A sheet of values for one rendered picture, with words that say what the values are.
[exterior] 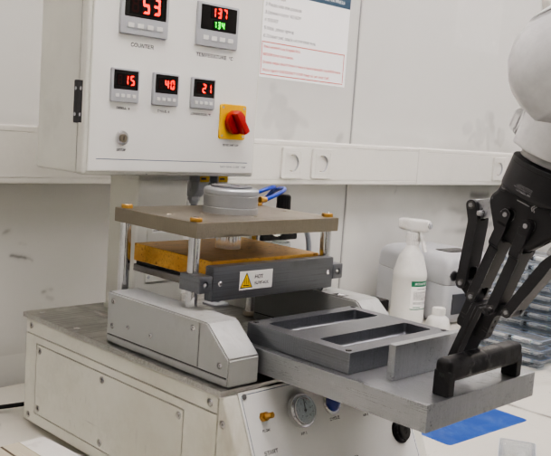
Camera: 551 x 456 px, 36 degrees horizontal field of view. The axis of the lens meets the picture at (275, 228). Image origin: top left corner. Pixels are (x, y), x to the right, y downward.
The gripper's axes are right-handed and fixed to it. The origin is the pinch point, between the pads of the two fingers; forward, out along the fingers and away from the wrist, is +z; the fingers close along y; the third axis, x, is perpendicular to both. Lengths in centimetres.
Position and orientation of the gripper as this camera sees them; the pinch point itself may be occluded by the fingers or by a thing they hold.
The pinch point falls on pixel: (471, 331)
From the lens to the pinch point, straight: 95.6
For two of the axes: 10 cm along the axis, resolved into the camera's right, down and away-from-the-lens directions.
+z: -3.1, 8.8, 3.5
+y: 6.4, 4.7, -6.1
